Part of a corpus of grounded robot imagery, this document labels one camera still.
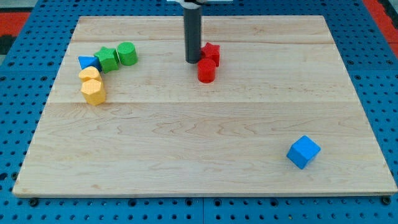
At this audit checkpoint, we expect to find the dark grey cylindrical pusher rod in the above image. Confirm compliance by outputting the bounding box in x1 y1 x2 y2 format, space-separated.
183 7 202 64

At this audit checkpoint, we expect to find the blue triangle block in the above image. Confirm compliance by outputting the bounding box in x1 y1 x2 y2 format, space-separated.
78 56 102 72

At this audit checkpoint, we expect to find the red star block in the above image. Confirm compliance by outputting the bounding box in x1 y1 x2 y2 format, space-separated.
201 42 220 67

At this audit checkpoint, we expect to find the red cylinder block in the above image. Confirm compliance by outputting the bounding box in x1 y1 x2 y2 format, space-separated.
197 58 216 83

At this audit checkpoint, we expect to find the green cylinder block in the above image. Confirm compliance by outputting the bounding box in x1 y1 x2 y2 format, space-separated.
117 42 138 66

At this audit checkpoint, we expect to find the green star block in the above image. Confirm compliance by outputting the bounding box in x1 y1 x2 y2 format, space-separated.
94 47 119 73

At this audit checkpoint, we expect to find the yellow heart block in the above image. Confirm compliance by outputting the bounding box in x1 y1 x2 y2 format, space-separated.
78 66 102 83

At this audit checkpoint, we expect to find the light wooden board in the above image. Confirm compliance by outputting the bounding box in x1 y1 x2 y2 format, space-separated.
13 16 397 198

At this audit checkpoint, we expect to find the yellow hexagon block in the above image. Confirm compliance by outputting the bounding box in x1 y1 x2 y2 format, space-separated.
81 79 106 106

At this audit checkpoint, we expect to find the blue cube block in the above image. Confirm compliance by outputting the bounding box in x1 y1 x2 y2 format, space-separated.
287 135 321 169

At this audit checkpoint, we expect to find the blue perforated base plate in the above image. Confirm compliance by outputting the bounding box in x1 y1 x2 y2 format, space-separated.
1 0 397 223

